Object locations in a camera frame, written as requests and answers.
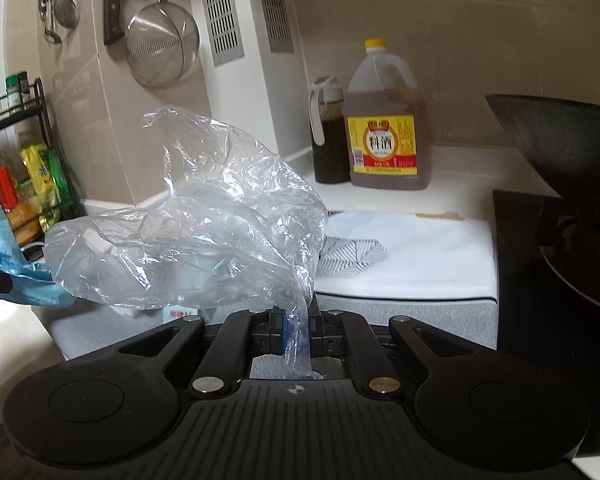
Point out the white patterned towel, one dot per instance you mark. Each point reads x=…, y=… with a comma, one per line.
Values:
x=430, y=260

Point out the hanging metal ladle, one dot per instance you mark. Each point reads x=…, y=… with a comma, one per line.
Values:
x=66, y=10

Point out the yellow snack packet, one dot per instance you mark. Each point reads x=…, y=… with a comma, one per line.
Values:
x=37, y=175

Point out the clear zip bag orange strip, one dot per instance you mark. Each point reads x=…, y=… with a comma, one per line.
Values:
x=440, y=216

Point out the green snack packet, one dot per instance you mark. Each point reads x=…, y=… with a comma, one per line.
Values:
x=62, y=180

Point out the grey wall vent grille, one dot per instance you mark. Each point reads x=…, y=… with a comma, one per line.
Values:
x=275, y=5
x=220, y=10

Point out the black stove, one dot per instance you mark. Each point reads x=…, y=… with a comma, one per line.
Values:
x=520, y=270

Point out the green lid spice jar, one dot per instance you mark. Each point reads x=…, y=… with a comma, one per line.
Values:
x=12, y=92

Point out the clear plastic bag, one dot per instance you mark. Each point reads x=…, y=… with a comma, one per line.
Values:
x=205, y=240

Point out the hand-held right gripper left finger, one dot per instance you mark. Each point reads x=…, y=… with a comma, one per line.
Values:
x=279, y=332

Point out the blue purple snack wrapper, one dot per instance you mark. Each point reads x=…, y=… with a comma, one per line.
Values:
x=10, y=255

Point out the cooking wine jug yellow cap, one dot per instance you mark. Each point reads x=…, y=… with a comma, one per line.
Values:
x=387, y=150

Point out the oil bottle red label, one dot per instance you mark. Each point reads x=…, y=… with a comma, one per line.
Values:
x=2, y=180

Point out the grey mat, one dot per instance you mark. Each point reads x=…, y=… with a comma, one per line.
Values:
x=430, y=320

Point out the dark soy sauce dispenser bottle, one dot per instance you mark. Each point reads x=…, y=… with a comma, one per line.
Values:
x=330, y=150

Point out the metal mesh strainer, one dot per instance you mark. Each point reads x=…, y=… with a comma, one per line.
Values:
x=162, y=45

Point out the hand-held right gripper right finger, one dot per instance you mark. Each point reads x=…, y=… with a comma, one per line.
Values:
x=325, y=335

